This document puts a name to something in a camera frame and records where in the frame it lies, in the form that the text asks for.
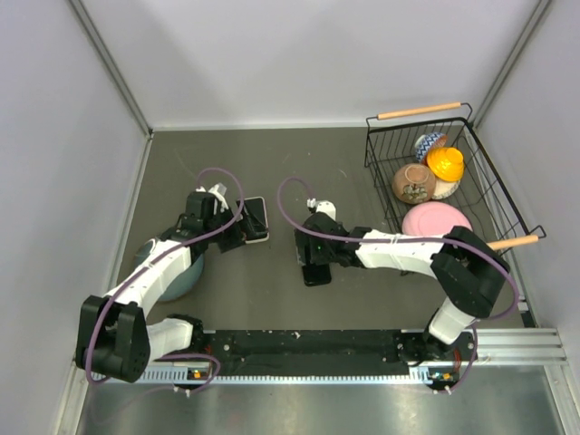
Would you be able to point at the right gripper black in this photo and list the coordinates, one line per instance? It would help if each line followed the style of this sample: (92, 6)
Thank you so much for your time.
(303, 241)

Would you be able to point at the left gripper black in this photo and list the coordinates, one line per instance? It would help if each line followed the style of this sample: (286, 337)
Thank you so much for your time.
(236, 238)

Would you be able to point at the beige phone case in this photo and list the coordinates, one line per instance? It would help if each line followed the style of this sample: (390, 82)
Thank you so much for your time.
(265, 217)

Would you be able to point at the black smartphone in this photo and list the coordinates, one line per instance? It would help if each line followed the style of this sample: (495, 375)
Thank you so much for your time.
(314, 275)

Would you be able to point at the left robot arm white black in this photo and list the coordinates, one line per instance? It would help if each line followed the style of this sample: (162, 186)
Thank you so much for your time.
(145, 294)

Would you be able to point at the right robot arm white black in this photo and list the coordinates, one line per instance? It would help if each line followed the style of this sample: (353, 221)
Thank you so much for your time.
(469, 272)

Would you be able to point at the grey blue bowl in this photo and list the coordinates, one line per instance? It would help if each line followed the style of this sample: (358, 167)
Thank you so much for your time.
(183, 283)

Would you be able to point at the brown ceramic bowl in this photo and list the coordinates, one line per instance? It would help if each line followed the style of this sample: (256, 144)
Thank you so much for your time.
(413, 184)

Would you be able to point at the pink plate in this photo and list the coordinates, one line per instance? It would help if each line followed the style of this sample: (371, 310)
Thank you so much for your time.
(433, 219)

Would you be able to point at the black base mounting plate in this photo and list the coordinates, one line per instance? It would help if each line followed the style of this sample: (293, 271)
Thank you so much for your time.
(302, 353)

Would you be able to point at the white ceramic bowl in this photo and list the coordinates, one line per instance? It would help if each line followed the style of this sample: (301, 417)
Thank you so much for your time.
(444, 189)

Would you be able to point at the blue white patterned bowl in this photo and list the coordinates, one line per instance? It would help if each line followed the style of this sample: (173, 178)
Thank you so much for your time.
(427, 142)

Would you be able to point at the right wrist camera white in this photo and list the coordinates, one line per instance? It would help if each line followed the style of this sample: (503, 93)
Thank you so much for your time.
(322, 206)

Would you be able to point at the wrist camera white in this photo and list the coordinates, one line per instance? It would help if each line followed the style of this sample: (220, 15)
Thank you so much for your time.
(215, 197)
(322, 206)

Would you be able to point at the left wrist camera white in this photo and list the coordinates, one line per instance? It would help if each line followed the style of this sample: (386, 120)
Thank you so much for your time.
(215, 197)

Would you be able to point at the black wire basket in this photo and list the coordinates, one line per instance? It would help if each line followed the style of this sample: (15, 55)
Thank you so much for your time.
(482, 194)

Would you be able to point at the aluminium frame rail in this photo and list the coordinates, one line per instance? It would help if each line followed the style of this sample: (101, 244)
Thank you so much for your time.
(511, 347)

